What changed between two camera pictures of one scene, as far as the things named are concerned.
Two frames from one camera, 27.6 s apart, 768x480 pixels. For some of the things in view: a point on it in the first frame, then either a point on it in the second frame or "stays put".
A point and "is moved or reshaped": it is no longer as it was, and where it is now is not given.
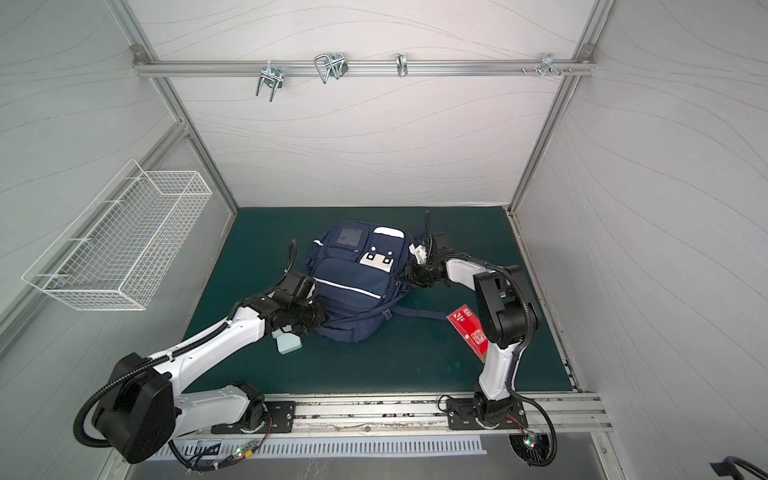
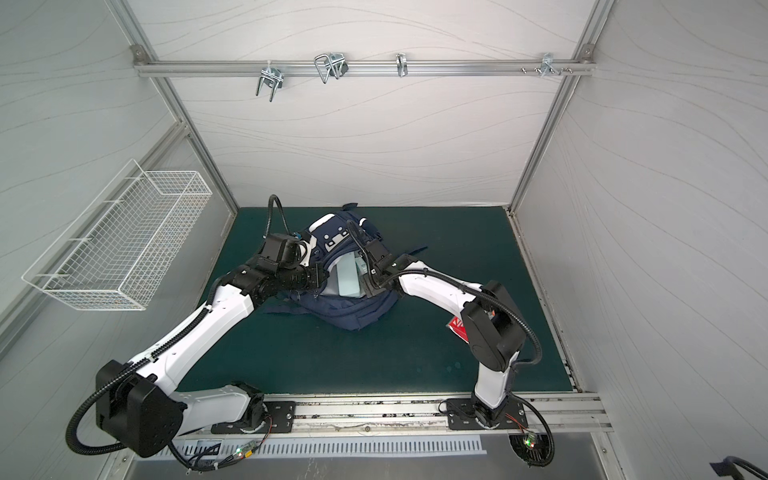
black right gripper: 420,271 to 372,278
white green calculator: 286,340 to 350,269
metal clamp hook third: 401,63 stays put
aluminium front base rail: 429,415 stays put
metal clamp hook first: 272,77 stays put
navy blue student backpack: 357,268 is moved or reshaped
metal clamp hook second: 334,65 stays put
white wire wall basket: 123,248 stays put
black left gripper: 320,317 to 316,280
